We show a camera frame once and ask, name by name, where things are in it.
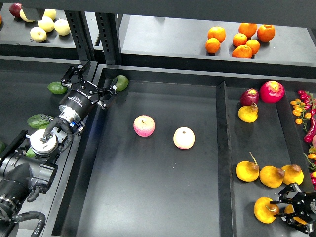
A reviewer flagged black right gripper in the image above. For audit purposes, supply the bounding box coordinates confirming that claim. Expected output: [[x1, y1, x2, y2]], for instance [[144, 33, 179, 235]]
[[270, 183, 316, 234]]

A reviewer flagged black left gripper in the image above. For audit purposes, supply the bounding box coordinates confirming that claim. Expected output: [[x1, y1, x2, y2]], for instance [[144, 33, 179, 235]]
[[58, 61, 119, 121]]

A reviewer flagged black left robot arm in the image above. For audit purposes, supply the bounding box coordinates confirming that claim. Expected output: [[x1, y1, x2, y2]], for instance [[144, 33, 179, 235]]
[[0, 64, 118, 237]]

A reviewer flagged green avocado at tray corner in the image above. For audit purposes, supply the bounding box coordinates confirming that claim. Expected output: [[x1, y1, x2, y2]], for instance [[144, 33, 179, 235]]
[[114, 75, 129, 92]]

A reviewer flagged green avocado left tray top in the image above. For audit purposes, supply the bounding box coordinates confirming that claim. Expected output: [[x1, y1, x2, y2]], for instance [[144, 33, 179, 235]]
[[47, 81, 67, 94]]

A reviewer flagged yellow pear middle right tray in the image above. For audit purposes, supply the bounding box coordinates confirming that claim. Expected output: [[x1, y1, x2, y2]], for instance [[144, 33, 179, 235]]
[[259, 165, 285, 188]]

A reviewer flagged yellow pear with long stem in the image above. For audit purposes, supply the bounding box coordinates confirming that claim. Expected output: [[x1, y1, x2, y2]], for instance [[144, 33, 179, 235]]
[[235, 151, 260, 182]]

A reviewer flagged green avocado at left edge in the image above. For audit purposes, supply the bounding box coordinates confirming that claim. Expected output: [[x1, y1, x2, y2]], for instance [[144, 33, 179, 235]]
[[0, 141, 6, 153]]

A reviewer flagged black shelf upright right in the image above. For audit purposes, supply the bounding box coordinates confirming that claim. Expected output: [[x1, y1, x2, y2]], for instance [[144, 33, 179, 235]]
[[95, 12, 122, 65]]

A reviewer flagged black shelf upright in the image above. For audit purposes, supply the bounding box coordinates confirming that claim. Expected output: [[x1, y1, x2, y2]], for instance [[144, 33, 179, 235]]
[[64, 10, 95, 61], [95, 12, 122, 65]]

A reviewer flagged black shelf upright left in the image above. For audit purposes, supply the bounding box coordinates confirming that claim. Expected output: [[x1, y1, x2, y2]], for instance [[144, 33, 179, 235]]
[[64, 10, 95, 61]]

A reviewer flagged black right tray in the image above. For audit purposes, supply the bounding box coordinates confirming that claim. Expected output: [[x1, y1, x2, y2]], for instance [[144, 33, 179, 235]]
[[216, 77, 313, 237]]

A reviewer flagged black tray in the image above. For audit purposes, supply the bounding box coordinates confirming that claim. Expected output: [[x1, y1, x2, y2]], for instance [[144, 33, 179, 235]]
[[216, 77, 313, 237], [42, 64, 237, 237], [0, 58, 98, 237]]

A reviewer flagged pale yellow apple right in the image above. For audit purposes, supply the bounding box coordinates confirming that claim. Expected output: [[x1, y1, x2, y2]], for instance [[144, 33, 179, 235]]
[[54, 19, 71, 36]]

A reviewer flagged pink red apple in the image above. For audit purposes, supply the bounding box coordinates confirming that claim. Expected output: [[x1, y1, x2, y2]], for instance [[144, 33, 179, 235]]
[[133, 115, 156, 137]]

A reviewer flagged black left tray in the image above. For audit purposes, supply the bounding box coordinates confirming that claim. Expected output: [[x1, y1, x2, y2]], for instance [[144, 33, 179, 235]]
[[0, 58, 98, 237]]

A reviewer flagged red chili pepper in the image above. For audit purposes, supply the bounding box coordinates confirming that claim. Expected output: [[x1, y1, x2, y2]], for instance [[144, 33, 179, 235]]
[[303, 116, 316, 143]]

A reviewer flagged pale yellow apple front left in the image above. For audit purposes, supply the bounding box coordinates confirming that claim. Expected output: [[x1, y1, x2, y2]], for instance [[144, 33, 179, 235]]
[[30, 27, 47, 42]]

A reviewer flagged pale yellow apple middle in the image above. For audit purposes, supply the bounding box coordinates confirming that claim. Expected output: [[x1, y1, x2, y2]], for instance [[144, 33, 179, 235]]
[[38, 16, 54, 33]]

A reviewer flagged pale yellow apple back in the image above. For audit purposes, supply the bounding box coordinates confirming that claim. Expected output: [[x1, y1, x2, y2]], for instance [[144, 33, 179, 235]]
[[43, 9, 57, 20]]

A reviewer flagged pale yellow apple behind tag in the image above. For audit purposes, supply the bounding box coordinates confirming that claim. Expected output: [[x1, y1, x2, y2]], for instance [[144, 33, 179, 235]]
[[19, 9, 35, 23]]

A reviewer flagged cherry tomato bunch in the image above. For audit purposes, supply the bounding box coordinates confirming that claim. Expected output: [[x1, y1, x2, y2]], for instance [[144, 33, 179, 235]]
[[290, 90, 316, 125]]

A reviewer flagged black centre tray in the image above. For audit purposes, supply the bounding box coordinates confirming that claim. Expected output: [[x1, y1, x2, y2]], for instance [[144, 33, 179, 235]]
[[42, 64, 237, 237]]

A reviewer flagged pale yellow pink apple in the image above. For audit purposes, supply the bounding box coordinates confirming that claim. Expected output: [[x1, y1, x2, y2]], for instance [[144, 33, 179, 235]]
[[173, 127, 195, 150]]

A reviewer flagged dark red apple on shelf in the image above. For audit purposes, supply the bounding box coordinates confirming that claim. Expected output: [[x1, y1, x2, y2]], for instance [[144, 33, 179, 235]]
[[9, 3, 22, 18]]

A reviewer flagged big red apple right tray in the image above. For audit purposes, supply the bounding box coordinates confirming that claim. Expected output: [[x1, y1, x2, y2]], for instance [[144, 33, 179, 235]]
[[259, 81, 285, 103]]

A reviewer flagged dark red small apple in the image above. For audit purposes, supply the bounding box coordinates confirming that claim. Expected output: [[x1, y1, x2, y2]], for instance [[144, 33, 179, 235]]
[[240, 88, 259, 106]]

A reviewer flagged orange left bottom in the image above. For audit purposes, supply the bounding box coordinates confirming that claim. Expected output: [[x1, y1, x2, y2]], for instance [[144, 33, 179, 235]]
[[205, 38, 220, 54]]

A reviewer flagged orange left top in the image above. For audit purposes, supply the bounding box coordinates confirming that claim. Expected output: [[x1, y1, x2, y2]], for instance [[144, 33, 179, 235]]
[[207, 26, 226, 43]]

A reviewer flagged orange front wedge shaped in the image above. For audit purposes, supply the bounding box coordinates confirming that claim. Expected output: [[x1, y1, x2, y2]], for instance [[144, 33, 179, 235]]
[[232, 45, 253, 58]]

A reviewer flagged orange centre small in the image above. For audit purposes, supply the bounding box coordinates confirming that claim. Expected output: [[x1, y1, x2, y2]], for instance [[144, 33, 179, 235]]
[[233, 33, 248, 47]]

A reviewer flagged orange small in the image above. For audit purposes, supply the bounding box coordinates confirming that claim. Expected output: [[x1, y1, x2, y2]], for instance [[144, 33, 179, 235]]
[[245, 39, 260, 55], [233, 33, 248, 47]]

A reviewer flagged orange small right front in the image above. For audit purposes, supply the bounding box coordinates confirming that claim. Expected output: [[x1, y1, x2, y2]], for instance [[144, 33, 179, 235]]
[[245, 39, 260, 55]]

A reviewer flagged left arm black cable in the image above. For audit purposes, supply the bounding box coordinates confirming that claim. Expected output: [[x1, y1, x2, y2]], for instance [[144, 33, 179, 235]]
[[0, 211, 46, 237]]

